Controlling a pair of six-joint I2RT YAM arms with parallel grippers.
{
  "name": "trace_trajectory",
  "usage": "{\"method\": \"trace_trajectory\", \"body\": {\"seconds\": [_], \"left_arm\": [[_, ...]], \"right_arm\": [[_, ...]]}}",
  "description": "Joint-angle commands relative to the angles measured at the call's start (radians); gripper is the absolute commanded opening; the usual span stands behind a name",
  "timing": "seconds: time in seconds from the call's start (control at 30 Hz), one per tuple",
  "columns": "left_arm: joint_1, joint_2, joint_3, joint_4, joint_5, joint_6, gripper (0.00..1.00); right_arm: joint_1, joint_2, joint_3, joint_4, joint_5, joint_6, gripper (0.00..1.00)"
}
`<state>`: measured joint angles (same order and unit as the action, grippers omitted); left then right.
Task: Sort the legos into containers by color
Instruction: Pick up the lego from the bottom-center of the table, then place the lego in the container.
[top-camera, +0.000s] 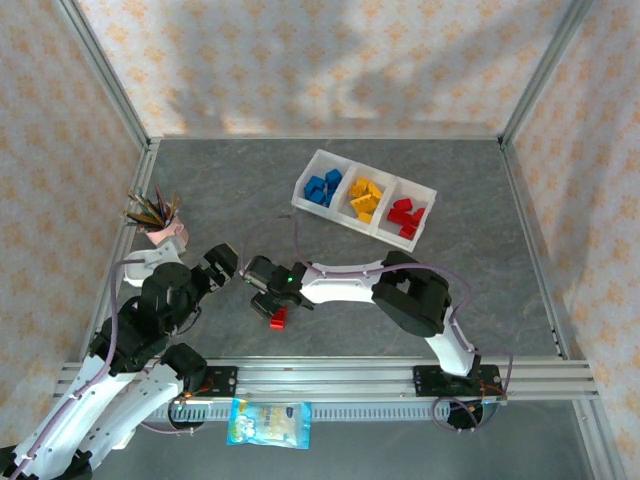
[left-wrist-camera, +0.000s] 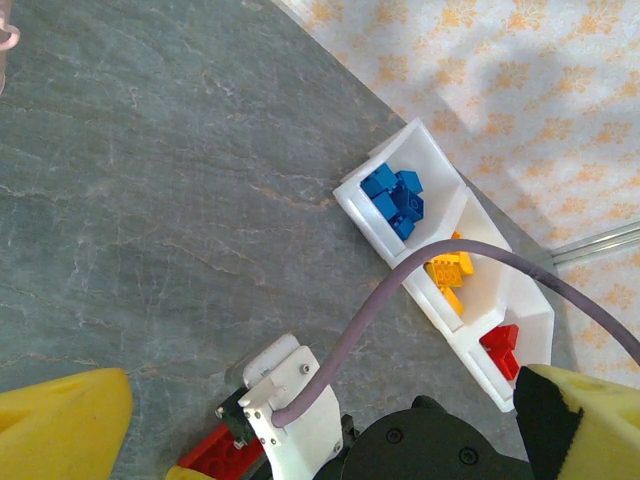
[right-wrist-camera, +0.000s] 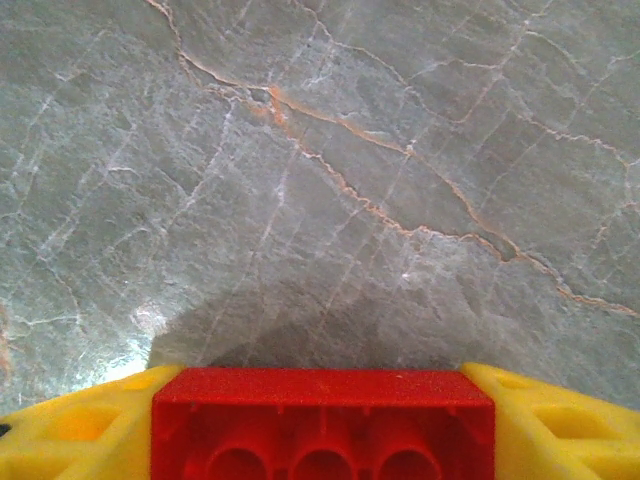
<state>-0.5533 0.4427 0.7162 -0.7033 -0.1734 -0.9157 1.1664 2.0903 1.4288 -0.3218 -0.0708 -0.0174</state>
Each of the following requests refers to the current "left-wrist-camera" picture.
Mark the yellow lego brick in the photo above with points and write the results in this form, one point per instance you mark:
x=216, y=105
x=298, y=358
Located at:
x=465, y=262
x=446, y=272
x=452, y=300

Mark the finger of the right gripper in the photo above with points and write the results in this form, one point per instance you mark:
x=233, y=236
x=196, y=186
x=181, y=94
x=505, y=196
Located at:
x=180, y=475

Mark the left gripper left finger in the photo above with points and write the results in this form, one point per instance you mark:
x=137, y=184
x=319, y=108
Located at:
x=55, y=430

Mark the pink cup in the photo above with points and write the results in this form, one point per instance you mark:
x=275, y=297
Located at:
x=1, y=70

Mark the red lego brick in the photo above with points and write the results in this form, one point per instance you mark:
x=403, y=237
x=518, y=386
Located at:
x=500, y=336
x=220, y=450
x=507, y=364

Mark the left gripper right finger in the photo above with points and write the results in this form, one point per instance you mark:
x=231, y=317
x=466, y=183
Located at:
x=600, y=435

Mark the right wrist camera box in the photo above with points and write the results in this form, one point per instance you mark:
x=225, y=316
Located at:
x=295, y=390

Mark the white three-compartment bin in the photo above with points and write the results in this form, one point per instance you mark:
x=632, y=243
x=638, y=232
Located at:
x=435, y=165

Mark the blue lego brick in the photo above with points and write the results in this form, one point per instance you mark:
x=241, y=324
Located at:
x=412, y=205
x=404, y=227
x=410, y=181
x=385, y=205
x=379, y=180

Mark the aluminium frame post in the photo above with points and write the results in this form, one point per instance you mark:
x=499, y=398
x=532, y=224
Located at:
x=600, y=245

